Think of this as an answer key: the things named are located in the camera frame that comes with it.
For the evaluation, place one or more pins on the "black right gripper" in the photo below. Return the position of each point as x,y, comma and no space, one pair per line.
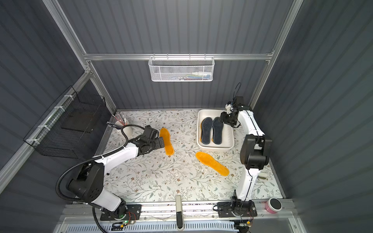
226,118

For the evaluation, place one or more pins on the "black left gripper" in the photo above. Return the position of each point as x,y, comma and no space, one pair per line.
159,141

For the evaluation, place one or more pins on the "dark grey insole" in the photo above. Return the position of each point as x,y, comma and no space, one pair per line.
206,127
217,127

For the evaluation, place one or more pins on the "yellow fleece insole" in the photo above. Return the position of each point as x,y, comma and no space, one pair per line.
165,134

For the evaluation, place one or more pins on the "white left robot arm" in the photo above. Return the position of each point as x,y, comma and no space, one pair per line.
88,183

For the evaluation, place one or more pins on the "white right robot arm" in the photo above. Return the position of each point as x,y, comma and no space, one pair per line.
256,147

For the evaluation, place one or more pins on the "white plastic storage box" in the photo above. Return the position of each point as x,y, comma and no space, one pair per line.
227,132

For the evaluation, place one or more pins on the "white pen cup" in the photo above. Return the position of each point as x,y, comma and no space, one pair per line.
117,122

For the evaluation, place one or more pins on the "yellow insole lower right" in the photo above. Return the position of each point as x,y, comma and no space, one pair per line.
209,161

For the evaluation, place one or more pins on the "small white object on table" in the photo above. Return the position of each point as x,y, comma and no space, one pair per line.
263,175

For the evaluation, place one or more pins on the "pink tape roll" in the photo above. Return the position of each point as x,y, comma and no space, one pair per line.
273,206

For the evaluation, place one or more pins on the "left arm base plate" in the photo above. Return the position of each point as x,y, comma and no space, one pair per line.
130,212

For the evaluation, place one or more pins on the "white wire mesh basket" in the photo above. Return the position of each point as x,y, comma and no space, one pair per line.
181,70

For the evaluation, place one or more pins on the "black wire basket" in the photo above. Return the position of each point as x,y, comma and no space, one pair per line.
72,129

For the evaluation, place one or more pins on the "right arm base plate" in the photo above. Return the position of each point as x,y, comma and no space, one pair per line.
237,209

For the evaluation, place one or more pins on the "white handle tool front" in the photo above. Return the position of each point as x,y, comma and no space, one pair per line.
179,213

